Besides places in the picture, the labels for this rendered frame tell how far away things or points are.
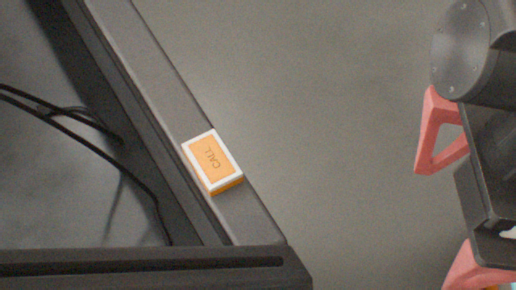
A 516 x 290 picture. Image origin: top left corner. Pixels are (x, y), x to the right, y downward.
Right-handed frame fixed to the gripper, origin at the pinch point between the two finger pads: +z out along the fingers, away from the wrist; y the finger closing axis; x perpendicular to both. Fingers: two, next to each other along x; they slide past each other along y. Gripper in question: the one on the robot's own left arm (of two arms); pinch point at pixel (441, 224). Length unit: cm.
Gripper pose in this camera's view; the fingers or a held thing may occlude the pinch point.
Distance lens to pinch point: 72.2
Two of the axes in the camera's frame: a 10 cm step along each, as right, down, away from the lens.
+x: 9.1, 1.4, 3.9
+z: -4.0, 5.5, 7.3
